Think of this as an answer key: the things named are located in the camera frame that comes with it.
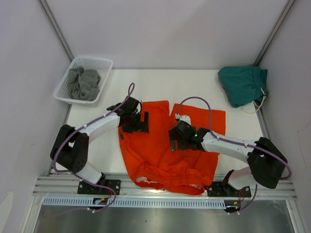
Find orange shorts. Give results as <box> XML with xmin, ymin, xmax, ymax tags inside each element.
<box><xmin>119</xmin><ymin>100</ymin><xmax>226</xmax><ymax>195</ymax></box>

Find grey shorts in basket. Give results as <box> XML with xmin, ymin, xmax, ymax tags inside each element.
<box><xmin>67</xmin><ymin>67</ymin><xmax>101</xmax><ymax>101</ymax></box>

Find white slotted cable duct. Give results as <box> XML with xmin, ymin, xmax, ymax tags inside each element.
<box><xmin>42</xmin><ymin>197</ymin><xmax>226</xmax><ymax>209</ymax></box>

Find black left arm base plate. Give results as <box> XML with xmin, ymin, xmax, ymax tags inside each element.
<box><xmin>77</xmin><ymin>179</ymin><xmax>121</xmax><ymax>196</ymax></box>

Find aluminium corner post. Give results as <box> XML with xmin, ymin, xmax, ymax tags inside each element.
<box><xmin>253</xmin><ymin>0</ymin><xmax>297</xmax><ymax>66</ymax></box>
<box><xmin>37</xmin><ymin>0</ymin><xmax>74</xmax><ymax>61</ymax></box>

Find aluminium corner post right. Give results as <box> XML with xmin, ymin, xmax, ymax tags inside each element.
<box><xmin>253</xmin><ymin>0</ymin><xmax>297</xmax><ymax>66</ymax></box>

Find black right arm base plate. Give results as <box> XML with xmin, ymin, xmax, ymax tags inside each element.
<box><xmin>204</xmin><ymin>181</ymin><xmax>251</xmax><ymax>198</ymax></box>

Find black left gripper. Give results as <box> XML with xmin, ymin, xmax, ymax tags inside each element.
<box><xmin>122</xmin><ymin>111</ymin><xmax>148</xmax><ymax>134</ymax></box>

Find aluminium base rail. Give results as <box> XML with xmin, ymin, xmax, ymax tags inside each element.
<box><xmin>32</xmin><ymin>172</ymin><xmax>297</xmax><ymax>200</ymax></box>

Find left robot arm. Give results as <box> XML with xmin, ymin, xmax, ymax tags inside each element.
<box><xmin>50</xmin><ymin>97</ymin><xmax>149</xmax><ymax>194</ymax></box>

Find aluminium corner post left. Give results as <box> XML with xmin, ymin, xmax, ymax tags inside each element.
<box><xmin>37</xmin><ymin>0</ymin><xmax>74</xmax><ymax>61</ymax></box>

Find white plastic basket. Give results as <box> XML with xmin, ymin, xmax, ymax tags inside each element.
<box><xmin>53</xmin><ymin>55</ymin><xmax>113</xmax><ymax>105</ymax></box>

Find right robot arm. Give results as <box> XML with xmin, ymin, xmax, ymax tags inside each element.
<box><xmin>169</xmin><ymin>120</ymin><xmax>288</xmax><ymax>196</ymax></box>

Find folded green shorts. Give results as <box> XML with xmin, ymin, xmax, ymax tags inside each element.
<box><xmin>218</xmin><ymin>65</ymin><xmax>268</xmax><ymax>114</ymax></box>

